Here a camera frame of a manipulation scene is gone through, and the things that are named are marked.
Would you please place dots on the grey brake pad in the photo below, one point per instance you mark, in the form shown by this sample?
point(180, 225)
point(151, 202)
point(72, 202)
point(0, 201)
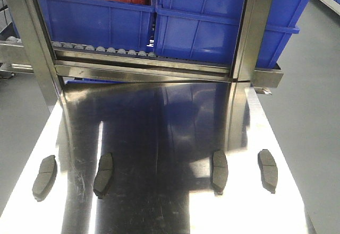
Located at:
point(104, 175)
point(45, 178)
point(219, 171)
point(268, 170)

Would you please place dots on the roller conveyor track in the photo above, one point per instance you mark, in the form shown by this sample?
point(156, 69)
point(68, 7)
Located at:
point(106, 50)

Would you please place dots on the right blue plastic bin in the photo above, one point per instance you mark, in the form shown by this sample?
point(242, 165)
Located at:
point(207, 30)

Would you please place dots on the blue plastic bin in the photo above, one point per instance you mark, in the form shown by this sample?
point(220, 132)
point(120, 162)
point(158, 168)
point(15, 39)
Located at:
point(207, 30)
point(99, 22)

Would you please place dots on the left blue plastic bin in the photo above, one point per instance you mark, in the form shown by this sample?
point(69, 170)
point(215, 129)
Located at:
point(99, 22)

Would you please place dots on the steel rack frame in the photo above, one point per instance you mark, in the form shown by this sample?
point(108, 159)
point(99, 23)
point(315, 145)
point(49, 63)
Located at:
point(50, 65)

